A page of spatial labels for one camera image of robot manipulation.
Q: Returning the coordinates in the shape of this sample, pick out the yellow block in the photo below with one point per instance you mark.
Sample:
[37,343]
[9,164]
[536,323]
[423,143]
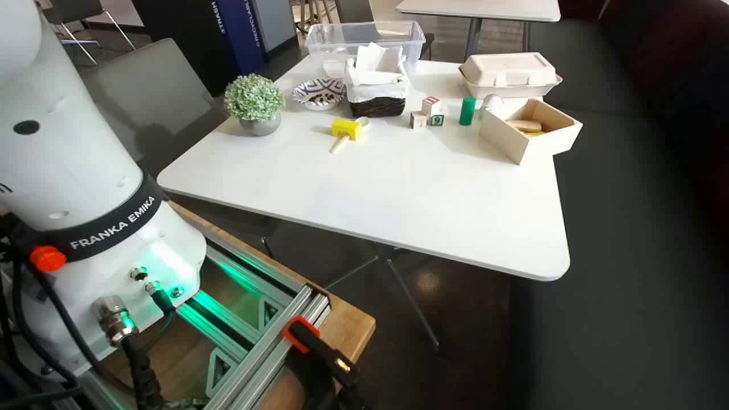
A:
[347,129]

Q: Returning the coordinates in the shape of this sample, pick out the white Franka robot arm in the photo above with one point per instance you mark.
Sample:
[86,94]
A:
[69,152]

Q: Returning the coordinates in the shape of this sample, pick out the small white cube block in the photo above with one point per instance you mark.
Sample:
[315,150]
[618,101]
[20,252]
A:
[418,119]

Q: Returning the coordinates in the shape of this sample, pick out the white block green print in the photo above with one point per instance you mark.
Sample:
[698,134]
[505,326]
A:
[437,119]

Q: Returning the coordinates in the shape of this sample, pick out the white toy block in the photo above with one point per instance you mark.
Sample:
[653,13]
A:
[432,105]

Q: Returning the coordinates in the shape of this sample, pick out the green cylinder block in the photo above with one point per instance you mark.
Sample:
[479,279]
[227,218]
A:
[469,111]

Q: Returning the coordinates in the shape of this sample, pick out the dark woven basket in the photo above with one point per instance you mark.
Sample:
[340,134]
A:
[377,107]

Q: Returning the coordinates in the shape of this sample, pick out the wooden base board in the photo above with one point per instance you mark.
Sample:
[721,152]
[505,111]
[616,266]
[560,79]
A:
[350,326]

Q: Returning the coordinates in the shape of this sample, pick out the white cloth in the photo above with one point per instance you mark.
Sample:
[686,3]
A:
[377,72]

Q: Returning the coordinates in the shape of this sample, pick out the green potted plant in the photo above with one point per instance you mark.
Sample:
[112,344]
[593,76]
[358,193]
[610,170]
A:
[255,99]

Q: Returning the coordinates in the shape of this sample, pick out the light wooden box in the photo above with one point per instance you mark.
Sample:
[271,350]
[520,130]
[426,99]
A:
[505,139]

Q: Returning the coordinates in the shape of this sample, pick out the orange black clamp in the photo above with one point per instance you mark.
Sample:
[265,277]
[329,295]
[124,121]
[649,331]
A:
[321,353]

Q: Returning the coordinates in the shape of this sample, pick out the clear plastic bin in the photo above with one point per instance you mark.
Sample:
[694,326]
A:
[334,41]

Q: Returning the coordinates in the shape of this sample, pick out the wooden piece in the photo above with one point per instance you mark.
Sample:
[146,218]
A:
[526,125]

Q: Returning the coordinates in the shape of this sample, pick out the white foam clamshell container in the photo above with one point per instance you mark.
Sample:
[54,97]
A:
[505,70]

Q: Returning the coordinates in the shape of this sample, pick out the dark blue cabinet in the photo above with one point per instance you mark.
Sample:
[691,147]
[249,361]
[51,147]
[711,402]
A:
[241,31]

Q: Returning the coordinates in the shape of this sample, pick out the white background table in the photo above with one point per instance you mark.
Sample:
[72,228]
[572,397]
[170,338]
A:
[479,7]

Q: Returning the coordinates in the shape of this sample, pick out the grey chair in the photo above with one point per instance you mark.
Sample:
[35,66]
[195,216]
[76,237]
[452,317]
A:
[151,82]

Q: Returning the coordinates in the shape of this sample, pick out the orange round knob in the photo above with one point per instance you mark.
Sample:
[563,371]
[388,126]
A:
[47,259]

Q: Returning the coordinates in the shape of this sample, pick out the dark chair metal legs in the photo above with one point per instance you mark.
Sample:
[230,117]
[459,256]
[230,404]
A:
[76,13]

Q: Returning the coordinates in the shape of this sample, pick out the metal table leg frame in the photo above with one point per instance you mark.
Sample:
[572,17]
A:
[412,303]

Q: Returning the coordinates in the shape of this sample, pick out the aluminium profile frame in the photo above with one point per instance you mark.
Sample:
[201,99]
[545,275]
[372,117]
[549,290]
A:
[252,357]

